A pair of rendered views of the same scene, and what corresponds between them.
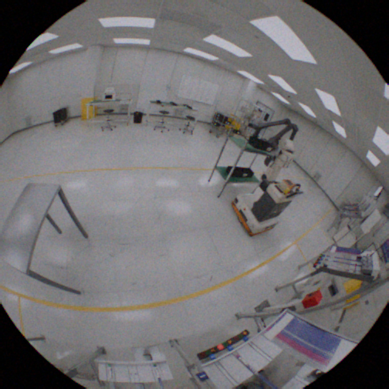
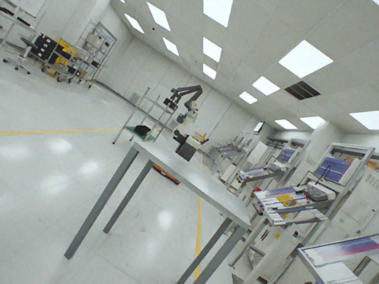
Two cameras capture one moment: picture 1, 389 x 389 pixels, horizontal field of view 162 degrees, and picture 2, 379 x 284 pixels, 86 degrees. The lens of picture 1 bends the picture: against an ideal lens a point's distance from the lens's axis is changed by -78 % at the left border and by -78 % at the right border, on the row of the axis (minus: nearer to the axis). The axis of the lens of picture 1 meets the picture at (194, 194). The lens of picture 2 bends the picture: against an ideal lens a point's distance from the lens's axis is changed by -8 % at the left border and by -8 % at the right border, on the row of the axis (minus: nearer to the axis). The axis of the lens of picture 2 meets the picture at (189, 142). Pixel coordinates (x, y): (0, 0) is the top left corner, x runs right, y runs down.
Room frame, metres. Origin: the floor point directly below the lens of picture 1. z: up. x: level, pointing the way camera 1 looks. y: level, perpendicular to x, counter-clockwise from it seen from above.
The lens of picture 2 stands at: (-0.69, 2.16, 1.05)
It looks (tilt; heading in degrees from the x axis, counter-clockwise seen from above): 5 degrees down; 305
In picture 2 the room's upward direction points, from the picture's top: 34 degrees clockwise
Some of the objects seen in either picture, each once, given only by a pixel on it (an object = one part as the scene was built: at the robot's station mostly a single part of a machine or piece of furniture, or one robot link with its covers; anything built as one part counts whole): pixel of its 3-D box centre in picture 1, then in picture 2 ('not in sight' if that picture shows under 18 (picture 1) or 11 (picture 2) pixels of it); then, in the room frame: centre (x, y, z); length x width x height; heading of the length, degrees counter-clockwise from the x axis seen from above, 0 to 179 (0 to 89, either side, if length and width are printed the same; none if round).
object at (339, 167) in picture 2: not in sight; (335, 170); (-0.57, -0.84, 1.52); 0.51 x 0.13 x 0.27; 124
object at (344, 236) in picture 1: (358, 224); (243, 159); (2.00, -4.84, 0.95); 1.36 x 0.82 x 1.90; 34
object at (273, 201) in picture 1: (275, 198); (187, 148); (1.55, -1.11, 0.59); 0.55 x 0.34 x 0.83; 124
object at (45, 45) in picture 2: (219, 121); (45, 51); (6.62, 0.14, 0.38); 0.65 x 0.46 x 0.75; 37
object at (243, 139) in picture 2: (356, 215); (236, 154); (2.82, -6.04, 0.95); 1.37 x 0.82 x 1.90; 34
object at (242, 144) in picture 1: (244, 165); (147, 123); (2.25, -0.64, 0.55); 0.91 x 0.46 x 1.10; 124
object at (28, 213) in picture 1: (48, 244); (160, 228); (-0.09, 1.03, 0.40); 0.70 x 0.45 x 0.80; 25
